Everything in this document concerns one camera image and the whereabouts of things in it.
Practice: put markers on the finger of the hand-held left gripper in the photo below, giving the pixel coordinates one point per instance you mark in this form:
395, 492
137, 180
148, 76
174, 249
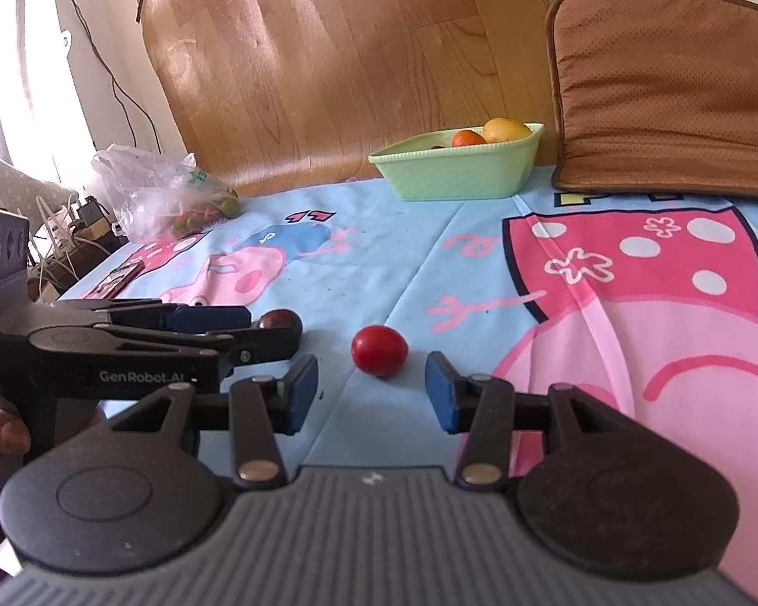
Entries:
208, 317
265, 341

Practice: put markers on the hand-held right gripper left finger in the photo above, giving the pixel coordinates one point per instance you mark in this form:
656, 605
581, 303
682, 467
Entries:
303, 391

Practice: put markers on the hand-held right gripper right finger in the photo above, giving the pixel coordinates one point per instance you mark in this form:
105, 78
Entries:
443, 392

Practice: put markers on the dark purple cherry tomato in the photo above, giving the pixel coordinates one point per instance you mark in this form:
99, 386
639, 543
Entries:
279, 318

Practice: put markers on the light green plastic basin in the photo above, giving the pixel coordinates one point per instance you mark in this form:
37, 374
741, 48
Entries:
461, 170

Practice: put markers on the orange mandarin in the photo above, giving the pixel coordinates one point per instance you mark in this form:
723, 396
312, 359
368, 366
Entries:
468, 137

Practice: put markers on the person's left hand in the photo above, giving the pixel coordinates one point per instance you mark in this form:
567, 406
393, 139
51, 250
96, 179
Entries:
0, 435

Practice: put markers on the smartphone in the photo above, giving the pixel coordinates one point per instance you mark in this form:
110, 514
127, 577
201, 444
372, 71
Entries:
119, 279

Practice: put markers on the bagged small tomatoes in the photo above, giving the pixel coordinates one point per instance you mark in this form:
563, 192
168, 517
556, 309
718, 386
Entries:
205, 211

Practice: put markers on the white power strip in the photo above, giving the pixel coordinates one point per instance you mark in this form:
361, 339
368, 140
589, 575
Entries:
57, 227

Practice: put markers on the clear plastic bag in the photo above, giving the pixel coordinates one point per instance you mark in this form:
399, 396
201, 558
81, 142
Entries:
151, 192

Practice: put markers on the black power adapter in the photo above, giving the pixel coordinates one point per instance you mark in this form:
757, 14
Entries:
92, 212

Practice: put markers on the printed cartoon blanket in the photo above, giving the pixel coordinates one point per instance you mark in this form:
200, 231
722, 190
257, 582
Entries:
606, 328

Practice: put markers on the white dotted cloth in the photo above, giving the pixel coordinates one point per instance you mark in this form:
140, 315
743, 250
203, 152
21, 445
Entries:
19, 180

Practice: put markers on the yellow citrus fruit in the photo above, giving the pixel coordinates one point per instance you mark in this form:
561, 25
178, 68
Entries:
506, 130

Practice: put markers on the wood-pattern vinyl sheet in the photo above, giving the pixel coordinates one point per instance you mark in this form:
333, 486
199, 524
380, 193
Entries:
341, 63

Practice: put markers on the brown seat cushion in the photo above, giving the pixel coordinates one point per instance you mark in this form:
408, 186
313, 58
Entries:
669, 88

